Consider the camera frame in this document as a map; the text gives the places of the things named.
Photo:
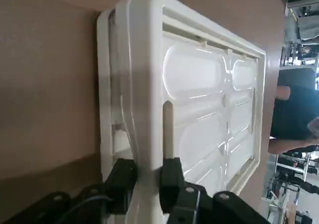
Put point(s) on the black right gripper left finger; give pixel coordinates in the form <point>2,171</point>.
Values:
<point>119,184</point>

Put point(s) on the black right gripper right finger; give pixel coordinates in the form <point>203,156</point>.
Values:
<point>172,184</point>

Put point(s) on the white folding storage box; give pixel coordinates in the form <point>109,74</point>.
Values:
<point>199,97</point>

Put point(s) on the person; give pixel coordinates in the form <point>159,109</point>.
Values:
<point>289,114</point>

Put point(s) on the metal equipment rack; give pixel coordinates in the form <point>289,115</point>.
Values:
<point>299,22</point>

